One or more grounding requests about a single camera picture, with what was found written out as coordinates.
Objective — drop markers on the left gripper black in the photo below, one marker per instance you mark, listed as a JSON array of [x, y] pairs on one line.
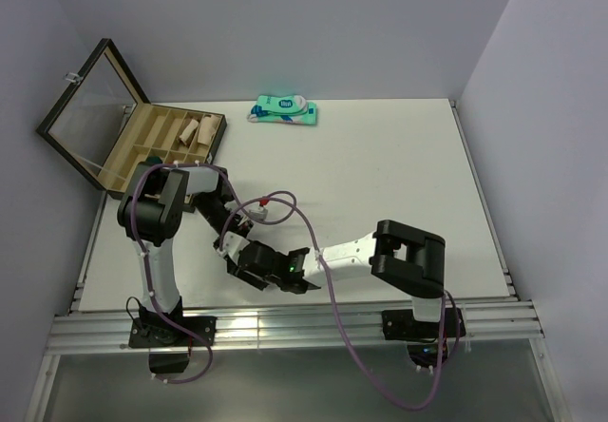
[[241, 226]]

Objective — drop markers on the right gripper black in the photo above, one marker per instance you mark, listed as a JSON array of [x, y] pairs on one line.
[[249, 278]]

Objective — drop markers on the dark green patterned sock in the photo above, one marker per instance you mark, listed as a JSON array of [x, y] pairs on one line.
[[153, 160]]

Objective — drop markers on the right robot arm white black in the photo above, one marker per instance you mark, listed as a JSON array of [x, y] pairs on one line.
[[408, 259]]

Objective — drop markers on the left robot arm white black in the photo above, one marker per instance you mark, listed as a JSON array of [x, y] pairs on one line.
[[151, 211]]

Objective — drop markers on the mint green folded socks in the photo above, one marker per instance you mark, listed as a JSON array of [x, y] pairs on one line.
[[289, 110]]

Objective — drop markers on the beige rolled sock right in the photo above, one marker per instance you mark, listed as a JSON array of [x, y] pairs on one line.
[[207, 129]]

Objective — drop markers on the beige rolled sock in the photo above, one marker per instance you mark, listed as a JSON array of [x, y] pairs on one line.
[[207, 129], [189, 132]]

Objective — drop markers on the beige rolled sock left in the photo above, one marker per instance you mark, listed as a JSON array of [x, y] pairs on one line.
[[189, 132]]

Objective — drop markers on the black wooden organizer box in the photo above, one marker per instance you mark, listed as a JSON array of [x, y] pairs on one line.
[[103, 124]]

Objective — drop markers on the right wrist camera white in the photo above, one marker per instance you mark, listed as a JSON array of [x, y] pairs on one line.
[[232, 246]]

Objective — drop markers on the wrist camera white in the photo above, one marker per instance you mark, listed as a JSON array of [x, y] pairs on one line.
[[232, 246], [257, 211]]

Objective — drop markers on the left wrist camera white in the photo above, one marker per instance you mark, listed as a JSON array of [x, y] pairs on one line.
[[257, 211]]

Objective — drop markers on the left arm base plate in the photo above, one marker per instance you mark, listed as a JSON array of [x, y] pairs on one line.
[[145, 335]]

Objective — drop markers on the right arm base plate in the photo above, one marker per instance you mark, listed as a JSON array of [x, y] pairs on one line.
[[401, 325]]

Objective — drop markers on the aluminium frame rail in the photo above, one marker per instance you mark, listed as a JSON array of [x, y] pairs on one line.
[[287, 327]]

